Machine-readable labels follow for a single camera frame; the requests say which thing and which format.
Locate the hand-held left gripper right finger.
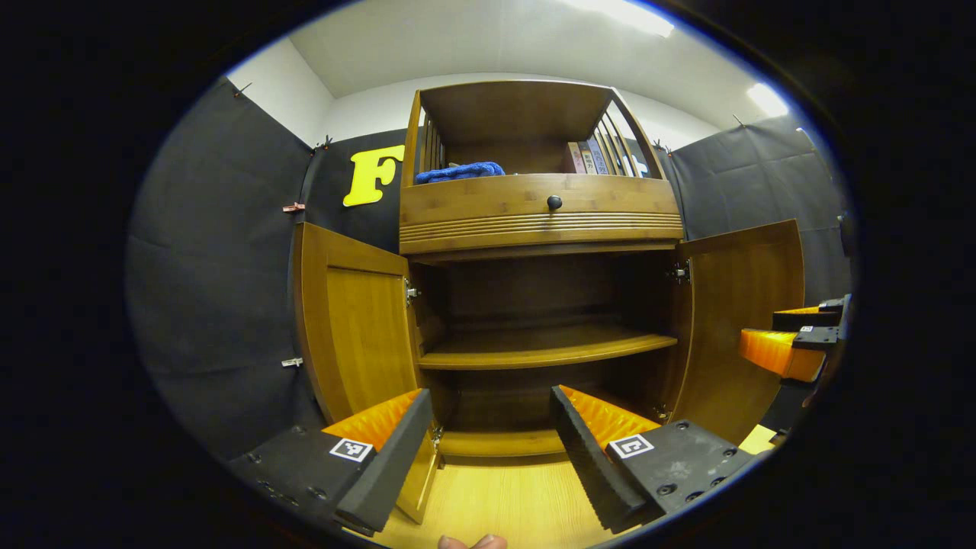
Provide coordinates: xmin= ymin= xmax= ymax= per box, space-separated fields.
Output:
xmin=549 ymin=384 xmax=762 ymax=535

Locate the wooden double-door shoe cabinet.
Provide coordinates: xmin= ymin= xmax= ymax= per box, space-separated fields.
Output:
xmin=398 ymin=80 xmax=687 ymax=458

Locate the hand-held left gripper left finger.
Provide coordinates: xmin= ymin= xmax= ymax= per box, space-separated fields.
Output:
xmin=229 ymin=387 xmax=435 ymax=536

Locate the blue towel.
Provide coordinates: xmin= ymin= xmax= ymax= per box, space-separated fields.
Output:
xmin=415 ymin=161 xmax=506 ymax=185

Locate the wooden cabinet door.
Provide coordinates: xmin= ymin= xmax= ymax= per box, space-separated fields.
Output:
xmin=671 ymin=219 xmax=806 ymax=445
xmin=294 ymin=221 xmax=441 ymax=525

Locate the wooden inner shelf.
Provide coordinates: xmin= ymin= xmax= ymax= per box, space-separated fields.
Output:
xmin=417 ymin=326 xmax=679 ymax=371

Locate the wooden grooved drawer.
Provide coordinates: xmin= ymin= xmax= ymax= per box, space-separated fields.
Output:
xmin=399 ymin=173 xmax=685 ymax=255

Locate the black backdrop cloth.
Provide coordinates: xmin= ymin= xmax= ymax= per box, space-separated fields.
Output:
xmin=126 ymin=76 xmax=853 ymax=462

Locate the small ceiling light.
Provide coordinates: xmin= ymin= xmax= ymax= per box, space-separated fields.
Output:
xmin=746 ymin=82 xmax=790 ymax=117

